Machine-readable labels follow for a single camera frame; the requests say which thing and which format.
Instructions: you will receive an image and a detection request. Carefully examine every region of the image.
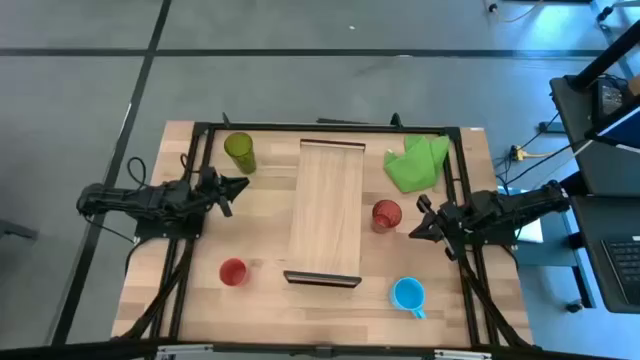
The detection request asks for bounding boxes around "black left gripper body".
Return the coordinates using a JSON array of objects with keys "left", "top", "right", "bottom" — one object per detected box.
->
[{"left": 197, "top": 166, "right": 234, "bottom": 219}]

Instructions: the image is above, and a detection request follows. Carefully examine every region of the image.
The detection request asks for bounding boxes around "black laptop keyboard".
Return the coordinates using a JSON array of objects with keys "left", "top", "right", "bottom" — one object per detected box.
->
[{"left": 600, "top": 238, "right": 640, "bottom": 308}]

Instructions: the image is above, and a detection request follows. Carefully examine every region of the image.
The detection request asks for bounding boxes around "wooden shelf with black frame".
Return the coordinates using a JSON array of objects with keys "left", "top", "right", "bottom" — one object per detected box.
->
[{"left": 282, "top": 138, "right": 367, "bottom": 290}]

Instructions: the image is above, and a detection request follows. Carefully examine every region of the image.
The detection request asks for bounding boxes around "white box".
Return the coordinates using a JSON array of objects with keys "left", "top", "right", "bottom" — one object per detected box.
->
[{"left": 498, "top": 186, "right": 544, "bottom": 244}]

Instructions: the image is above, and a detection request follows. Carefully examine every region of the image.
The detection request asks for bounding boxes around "dark grey laptop desk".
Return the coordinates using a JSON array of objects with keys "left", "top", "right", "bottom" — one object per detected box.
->
[{"left": 568, "top": 193, "right": 640, "bottom": 315}]

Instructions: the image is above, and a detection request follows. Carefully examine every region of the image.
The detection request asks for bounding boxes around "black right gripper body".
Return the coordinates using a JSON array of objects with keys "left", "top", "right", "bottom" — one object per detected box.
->
[{"left": 417, "top": 193, "right": 469, "bottom": 262}]

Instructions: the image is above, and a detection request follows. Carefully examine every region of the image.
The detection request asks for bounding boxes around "blue plastic mug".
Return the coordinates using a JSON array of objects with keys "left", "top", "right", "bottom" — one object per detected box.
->
[{"left": 389, "top": 276, "right": 428, "bottom": 321}]

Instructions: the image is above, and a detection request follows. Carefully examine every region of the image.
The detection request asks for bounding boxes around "red ribbed plastic tumbler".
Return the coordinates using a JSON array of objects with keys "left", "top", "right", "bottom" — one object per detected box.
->
[{"left": 371, "top": 198, "right": 404, "bottom": 235}]

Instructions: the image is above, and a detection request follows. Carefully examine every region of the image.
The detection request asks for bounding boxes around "black diagonal pole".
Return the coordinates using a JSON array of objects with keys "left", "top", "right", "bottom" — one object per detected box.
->
[{"left": 569, "top": 18, "right": 640, "bottom": 92}]

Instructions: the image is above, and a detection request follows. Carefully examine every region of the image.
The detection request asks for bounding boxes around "black power adapter box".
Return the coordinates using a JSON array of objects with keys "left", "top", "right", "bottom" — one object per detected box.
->
[{"left": 592, "top": 78, "right": 627, "bottom": 122}]

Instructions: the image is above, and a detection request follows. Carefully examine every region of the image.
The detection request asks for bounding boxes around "small red plastic cup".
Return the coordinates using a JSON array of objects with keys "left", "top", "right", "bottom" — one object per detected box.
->
[{"left": 218, "top": 257, "right": 250, "bottom": 288}]

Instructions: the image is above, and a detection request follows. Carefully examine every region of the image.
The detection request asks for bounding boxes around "yellow floor cable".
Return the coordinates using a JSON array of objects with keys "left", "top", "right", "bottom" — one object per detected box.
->
[{"left": 492, "top": 0, "right": 545, "bottom": 24}]

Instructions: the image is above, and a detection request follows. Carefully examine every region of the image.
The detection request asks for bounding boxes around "green folded cloth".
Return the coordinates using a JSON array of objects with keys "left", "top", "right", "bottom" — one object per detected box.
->
[{"left": 382, "top": 133, "right": 452, "bottom": 195}]

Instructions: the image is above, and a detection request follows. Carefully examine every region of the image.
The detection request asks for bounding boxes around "grey chair leg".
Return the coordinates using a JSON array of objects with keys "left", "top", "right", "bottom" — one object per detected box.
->
[{"left": 0, "top": 218, "right": 40, "bottom": 242}]

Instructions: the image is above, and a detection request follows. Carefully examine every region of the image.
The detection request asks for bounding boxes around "green faceted plastic tumbler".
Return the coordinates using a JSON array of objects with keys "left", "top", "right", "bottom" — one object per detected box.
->
[{"left": 223, "top": 131, "right": 258, "bottom": 176}]

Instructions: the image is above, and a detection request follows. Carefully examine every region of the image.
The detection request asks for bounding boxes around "black aluminium table frame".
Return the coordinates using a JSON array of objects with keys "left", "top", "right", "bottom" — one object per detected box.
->
[{"left": 112, "top": 111, "right": 534, "bottom": 351}]

